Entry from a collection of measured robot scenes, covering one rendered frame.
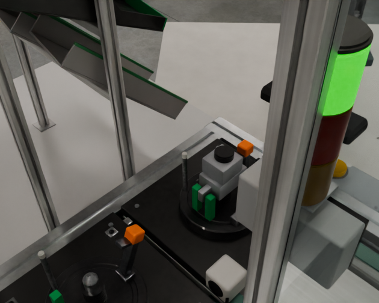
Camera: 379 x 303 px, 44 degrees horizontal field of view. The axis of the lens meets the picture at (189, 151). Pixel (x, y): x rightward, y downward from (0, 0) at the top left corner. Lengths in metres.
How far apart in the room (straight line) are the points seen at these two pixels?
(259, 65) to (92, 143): 0.52
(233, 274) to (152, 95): 0.35
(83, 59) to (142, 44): 2.37
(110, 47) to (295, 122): 0.44
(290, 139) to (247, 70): 0.96
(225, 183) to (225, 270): 0.13
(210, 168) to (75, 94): 0.62
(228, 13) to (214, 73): 2.20
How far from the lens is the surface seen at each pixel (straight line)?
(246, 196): 0.47
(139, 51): 3.04
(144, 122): 1.11
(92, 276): 0.63
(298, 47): 0.31
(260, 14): 3.47
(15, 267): 0.78
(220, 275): 0.68
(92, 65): 0.76
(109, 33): 0.70
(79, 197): 0.97
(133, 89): 0.82
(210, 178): 0.71
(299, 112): 0.32
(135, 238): 0.63
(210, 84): 1.23
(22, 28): 0.86
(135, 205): 0.79
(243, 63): 1.32
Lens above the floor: 1.57
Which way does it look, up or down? 44 degrees down
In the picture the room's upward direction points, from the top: 1 degrees counter-clockwise
